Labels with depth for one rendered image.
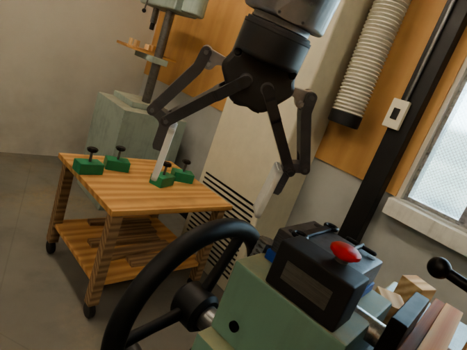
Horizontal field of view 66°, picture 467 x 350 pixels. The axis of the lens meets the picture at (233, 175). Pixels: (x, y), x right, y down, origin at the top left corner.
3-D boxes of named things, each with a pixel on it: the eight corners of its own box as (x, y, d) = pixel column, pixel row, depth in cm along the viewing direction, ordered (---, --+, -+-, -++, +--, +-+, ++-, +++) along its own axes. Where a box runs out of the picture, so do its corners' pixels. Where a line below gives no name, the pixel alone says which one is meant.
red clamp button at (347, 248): (336, 245, 36) (340, 236, 36) (363, 262, 35) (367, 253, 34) (323, 250, 34) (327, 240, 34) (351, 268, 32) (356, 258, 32)
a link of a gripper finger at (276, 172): (274, 160, 45) (280, 162, 45) (252, 205, 48) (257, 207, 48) (278, 169, 42) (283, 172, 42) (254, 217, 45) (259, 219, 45)
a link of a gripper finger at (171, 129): (175, 130, 40) (168, 127, 40) (156, 182, 43) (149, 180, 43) (178, 122, 43) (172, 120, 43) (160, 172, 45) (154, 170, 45)
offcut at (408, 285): (409, 313, 53) (422, 290, 52) (390, 296, 56) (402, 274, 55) (424, 312, 55) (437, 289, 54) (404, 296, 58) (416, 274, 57)
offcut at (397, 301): (397, 335, 46) (409, 313, 45) (372, 325, 46) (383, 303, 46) (388, 315, 50) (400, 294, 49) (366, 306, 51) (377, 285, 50)
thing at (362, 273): (301, 245, 48) (317, 208, 46) (379, 296, 41) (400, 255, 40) (241, 264, 37) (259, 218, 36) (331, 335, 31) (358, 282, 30)
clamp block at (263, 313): (277, 293, 52) (301, 239, 49) (362, 360, 44) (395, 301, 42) (206, 326, 40) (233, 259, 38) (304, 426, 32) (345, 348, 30)
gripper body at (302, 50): (245, 6, 33) (209, 98, 37) (326, 44, 35) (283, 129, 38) (242, 7, 40) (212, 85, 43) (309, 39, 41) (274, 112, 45)
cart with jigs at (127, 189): (147, 237, 229) (176, 143, 212) (201, 292, 193) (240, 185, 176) (36, 248, 181) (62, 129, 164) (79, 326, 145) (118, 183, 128)
